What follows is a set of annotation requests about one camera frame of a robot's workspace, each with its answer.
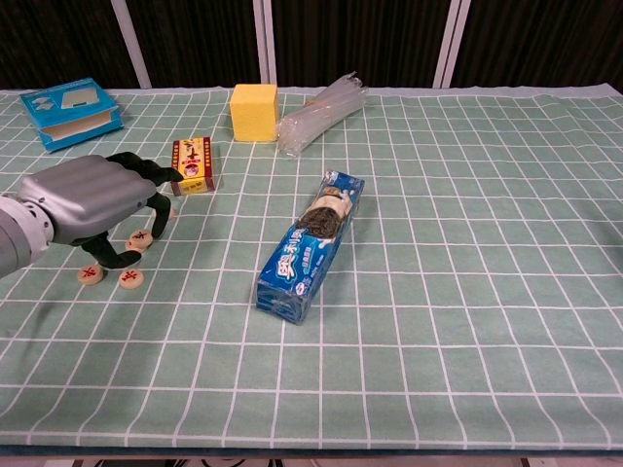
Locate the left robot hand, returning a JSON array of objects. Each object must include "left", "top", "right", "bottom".
[{"left": 18, "top": 151, "right": 185, "bottom": 269}]

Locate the blue kitchen scale box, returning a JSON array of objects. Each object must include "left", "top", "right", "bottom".
[{"left": 18, "top": 77, "right": 126, "bottom": 155}]

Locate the red yellow card box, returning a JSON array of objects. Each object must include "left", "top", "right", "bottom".
[{"left": 170, "top": 135, "right": 218, "bottom": 198}]

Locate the dark ribbed partition panel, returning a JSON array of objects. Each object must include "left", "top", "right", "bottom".
[
  {"left": 265, "top": 0, "right": 461, "bottom": 90},
  {"left": 0, "top": 0, "right": 152, "bottom": 91},
  {"left": 130, "top": 0, "right": 267, "bottom": 90},
  {"left": 435, "top": 0, "right": 623, "bottom": 93}
]

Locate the yellow sponge block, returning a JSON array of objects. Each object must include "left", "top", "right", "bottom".
[{"left": 230, "top": 83, "right": 280, "bottom": 144}]

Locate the blue Oreo cookie pack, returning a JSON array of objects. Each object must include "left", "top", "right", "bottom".
[{"left": 255, "top": 169, "right": 366, "bottom": 326}]

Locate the clear glue stick bundle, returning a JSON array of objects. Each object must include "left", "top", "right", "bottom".
[{"left": 275, "top": 71, "right": 370, "bottom": 159}]

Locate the green checked tablecloth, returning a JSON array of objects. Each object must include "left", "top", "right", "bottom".
[{"left": 0, "top": 83, "right": 623, "bottom": 451}]

